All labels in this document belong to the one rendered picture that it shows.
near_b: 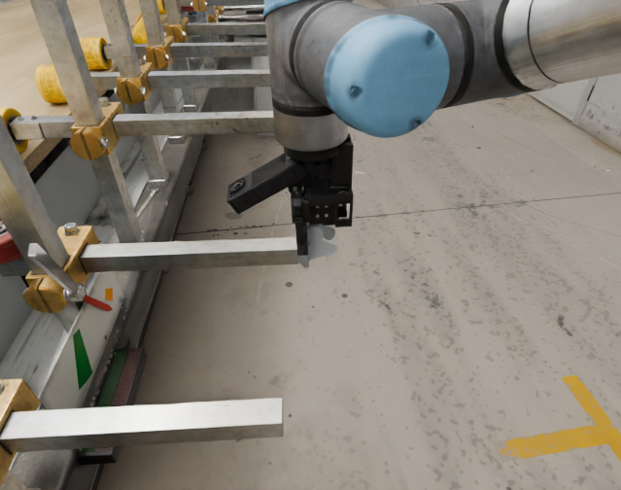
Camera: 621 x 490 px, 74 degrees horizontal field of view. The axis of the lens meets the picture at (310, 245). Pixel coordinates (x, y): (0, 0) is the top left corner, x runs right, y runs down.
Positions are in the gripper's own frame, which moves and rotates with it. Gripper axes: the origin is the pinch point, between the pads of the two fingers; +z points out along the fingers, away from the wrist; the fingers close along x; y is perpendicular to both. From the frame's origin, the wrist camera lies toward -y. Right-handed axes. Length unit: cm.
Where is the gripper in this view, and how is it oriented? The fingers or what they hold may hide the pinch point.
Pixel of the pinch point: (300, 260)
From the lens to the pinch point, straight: 64.5
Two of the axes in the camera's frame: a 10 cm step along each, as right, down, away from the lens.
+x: -0.5, -6.3, 7.7
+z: 0.3, 7.7, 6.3
